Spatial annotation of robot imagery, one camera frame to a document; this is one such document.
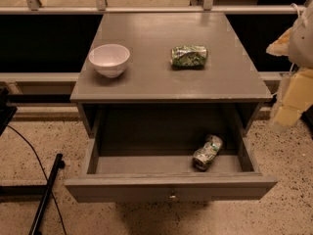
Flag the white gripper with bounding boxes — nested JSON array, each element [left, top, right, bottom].
[[266, 4, 313, 131]]

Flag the crushed green 7up can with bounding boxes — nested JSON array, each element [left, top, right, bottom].
[[193, 134, 223, 171]]

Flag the crushed green can on counter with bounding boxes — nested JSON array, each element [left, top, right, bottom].
[[170, 45, 208, 68]]

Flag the grey open top drawer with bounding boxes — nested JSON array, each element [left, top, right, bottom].
[[64, 105, 279, 204]]

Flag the grey wooden cabinet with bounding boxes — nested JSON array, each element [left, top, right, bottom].
[[69, 12, 273, 139]]

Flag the white ceramic bowl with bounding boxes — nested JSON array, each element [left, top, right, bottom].
[[88, 44, 130, 78]]

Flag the black stand leg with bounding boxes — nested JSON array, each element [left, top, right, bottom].
[[28, 154, 65, 235]]

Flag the black box at left edge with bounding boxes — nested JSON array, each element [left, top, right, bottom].
[[0, 87, 17, 135]]

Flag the white cable at right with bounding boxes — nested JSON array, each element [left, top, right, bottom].
[[290, 2, 302, 18]]

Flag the black cable on floor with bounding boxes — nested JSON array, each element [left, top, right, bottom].
[[6, 124, 67, 235]]

